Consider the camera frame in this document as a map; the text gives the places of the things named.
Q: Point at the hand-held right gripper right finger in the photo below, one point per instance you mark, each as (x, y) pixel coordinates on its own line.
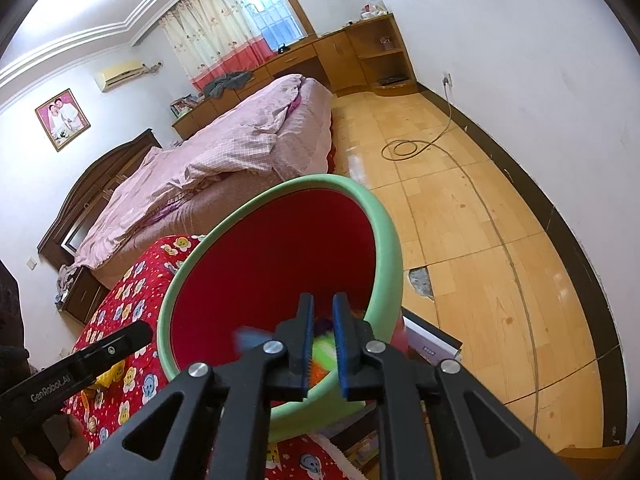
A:
(341, 345)

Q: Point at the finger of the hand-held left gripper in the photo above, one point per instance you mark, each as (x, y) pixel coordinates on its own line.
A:
(117, 346)

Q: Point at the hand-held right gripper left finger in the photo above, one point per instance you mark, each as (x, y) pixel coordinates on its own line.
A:
(306, 345)

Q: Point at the green fuzzy item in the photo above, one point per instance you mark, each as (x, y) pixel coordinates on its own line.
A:
(325, 355)

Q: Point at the purple plastic toy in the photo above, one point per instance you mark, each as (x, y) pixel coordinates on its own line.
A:
(322, 325)

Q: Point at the light blue scrap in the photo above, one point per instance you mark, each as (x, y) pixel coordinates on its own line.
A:
(250, 340)

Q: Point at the red bin with green rim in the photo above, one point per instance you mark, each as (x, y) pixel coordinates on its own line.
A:
(280, 250)

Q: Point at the red printed blanket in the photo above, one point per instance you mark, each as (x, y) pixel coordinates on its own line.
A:
(130, 300)

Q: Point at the dark wooden nightstand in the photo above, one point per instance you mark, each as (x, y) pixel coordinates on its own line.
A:
(85, 297)

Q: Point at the lilac crumpled cloth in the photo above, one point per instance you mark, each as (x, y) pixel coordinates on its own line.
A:
(65, 282)

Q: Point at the white box with purple label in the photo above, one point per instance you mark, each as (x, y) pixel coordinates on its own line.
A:
(430, 340)

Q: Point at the dark wooden bed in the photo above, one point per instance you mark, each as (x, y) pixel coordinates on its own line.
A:
(90, 180)

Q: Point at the row of books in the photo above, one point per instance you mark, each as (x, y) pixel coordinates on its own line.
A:
(186, 106)

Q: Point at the black flat device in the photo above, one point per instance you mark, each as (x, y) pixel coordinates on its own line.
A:
(392, 80)

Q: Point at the grey clothes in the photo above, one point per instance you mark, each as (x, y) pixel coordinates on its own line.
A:
(227, 84)

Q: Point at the wooden corner shelf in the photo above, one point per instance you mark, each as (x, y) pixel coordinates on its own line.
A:
(372, 65)

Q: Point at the low wooden cabinet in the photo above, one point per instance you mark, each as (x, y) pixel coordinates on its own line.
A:
(300, 62)

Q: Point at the cream and red curtain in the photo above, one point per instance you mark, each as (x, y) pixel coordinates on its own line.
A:
(210, 25)

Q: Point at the barred window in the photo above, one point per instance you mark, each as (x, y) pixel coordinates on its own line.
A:
(270, 5)

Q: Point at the white wall switch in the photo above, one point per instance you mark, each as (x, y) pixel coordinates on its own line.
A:
(31, 263)

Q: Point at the framed wall photo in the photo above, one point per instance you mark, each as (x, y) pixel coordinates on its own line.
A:
(62, 120)

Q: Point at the wall air conditioner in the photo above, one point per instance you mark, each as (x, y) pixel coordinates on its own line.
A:
(122, 75)

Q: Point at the white wall socket with plug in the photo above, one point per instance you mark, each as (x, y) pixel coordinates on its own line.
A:
(447, 80)

